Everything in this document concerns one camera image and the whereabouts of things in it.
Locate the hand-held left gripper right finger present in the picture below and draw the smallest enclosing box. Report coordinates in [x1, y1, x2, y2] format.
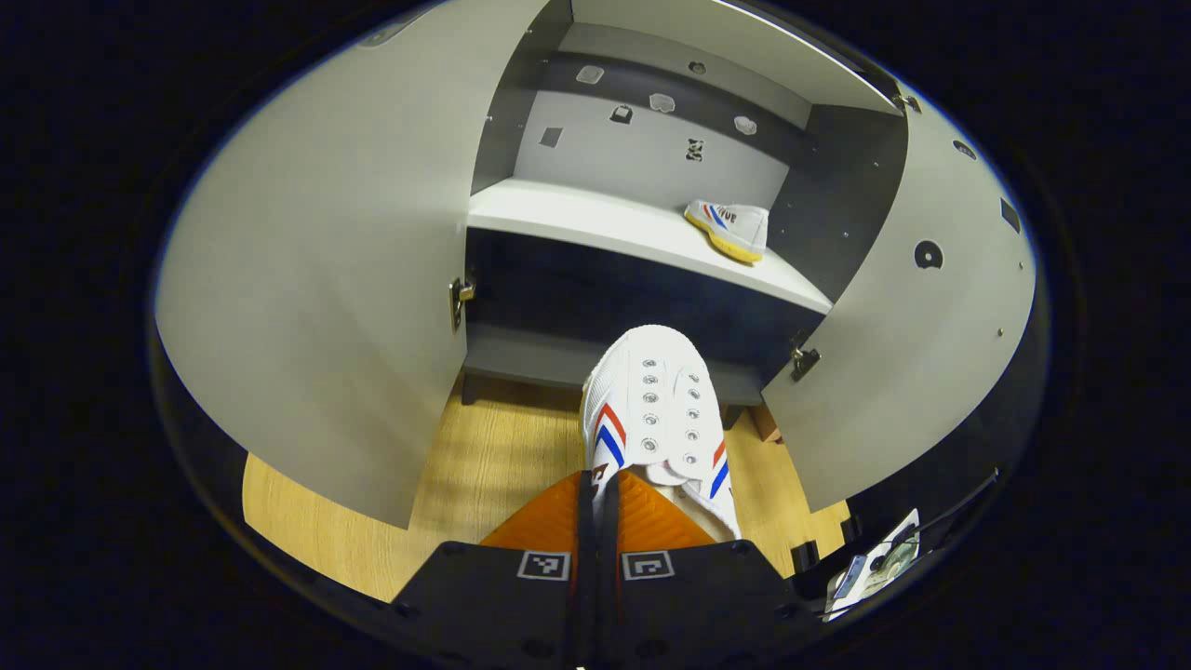
[595, 468, 824, 670]

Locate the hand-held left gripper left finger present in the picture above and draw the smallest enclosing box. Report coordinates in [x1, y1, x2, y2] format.
[389, 468, 596, 670]

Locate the white striped shoe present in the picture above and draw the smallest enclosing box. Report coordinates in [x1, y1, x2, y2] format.
[579, 324, 743, 543]
[684, 198, 771, 264]

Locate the shoe cabinet door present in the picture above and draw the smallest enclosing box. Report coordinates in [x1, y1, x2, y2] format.
[154, 0, 550, 531]
[761, 88, 1038, 515]

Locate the white printed sheet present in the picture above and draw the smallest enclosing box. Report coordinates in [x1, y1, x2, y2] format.
[823, 507, 922, 623]

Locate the black cable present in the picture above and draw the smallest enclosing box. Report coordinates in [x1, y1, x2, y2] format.
[870, 470, 1001, 570]

